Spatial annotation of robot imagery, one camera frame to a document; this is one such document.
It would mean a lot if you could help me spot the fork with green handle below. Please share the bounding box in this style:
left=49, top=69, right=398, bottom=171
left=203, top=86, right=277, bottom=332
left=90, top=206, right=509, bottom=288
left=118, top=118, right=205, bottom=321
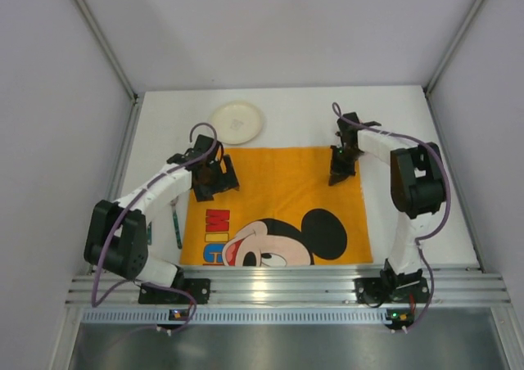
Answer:
left=171, top=200, right=183, bottom=250

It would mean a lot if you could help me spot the cream round plate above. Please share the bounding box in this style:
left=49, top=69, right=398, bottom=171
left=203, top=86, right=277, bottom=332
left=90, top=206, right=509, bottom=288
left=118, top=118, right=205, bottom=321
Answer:
left=210, top=101, right=264, bottom=145

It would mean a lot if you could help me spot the orange Mickey Mouse placemat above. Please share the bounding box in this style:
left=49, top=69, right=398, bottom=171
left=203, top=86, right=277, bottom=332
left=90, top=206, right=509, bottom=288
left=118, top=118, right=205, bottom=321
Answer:
left=180, top=147, right=373, bottom=267

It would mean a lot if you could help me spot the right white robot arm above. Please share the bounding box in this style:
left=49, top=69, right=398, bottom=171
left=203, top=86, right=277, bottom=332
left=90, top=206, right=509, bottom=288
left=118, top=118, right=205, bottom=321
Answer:
left=222, top=112, right=449, bottom=296

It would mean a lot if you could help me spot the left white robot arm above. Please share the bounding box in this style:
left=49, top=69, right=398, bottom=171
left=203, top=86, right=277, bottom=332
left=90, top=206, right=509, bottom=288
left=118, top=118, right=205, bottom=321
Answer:
left=84, top=134, right=238, bottom=287

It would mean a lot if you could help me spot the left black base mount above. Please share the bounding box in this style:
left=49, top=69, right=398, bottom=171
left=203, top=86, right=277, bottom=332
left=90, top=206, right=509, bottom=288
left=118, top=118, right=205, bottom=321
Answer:
left=138, top=278, right=211, bottom=305

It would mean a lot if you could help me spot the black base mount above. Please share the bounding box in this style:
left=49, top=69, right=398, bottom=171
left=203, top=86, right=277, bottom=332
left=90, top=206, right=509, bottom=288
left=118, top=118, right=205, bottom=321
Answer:
left=138, top=278, right=211, bottom=305
left=355, top=277, right=430, bottom=308

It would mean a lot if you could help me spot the aluminium rail frame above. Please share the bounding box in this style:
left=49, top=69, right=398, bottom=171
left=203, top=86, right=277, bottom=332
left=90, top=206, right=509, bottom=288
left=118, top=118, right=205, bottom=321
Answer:
left=65, top=267, right=511, bottom=325

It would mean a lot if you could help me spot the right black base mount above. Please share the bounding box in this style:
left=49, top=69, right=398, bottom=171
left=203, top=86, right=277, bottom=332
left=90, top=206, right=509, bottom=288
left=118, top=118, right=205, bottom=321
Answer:
left=355, top=277, right=430, bottom=308

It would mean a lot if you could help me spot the right aluminium corner post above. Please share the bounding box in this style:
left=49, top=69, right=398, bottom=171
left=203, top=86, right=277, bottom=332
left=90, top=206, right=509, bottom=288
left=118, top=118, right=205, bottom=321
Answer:
left=422, top=0, right=488, bottom=99

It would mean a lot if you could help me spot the aluminium corner post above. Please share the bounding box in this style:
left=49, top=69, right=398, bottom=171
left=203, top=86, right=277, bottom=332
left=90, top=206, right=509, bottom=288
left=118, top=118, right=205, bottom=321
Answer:
left=422, top=0, right=488, bottom=99
left=71, top=0, right=138, bottom=102

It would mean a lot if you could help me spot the left aluminium corner post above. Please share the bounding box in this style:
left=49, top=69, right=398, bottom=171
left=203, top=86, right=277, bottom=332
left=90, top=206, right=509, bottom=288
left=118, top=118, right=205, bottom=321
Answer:
left=71, top=0, right=138, bottom=102

